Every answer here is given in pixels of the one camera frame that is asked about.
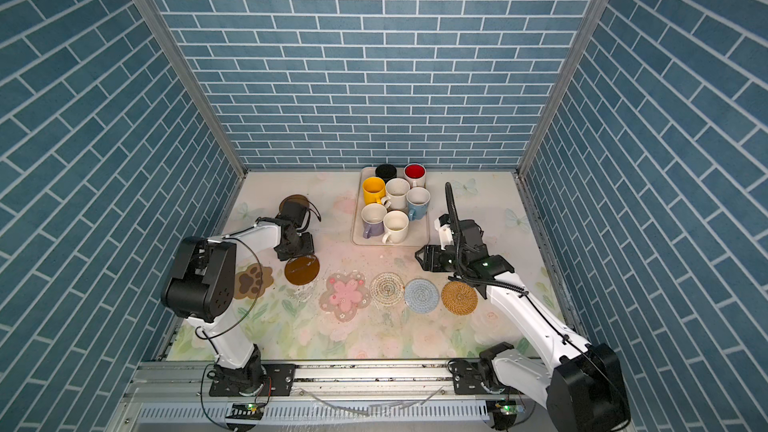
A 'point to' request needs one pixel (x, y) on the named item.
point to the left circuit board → (246, 411)
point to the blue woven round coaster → (422, 295)
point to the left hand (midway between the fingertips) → (305, 249)
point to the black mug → (386, 171)
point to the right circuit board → (505, 413)
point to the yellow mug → (374, 189)
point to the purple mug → (373, 217)
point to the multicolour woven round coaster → (386, 288)
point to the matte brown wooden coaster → (293, 197)
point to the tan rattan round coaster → (459, 298)
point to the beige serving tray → (418, 229)
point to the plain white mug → (396, 226)
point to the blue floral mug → (418, 198)
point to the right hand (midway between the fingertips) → (421, 251)
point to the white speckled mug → (396, 192)
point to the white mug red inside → (416, 173)
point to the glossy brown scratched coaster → (302, 270)
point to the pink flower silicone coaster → (344, 295)
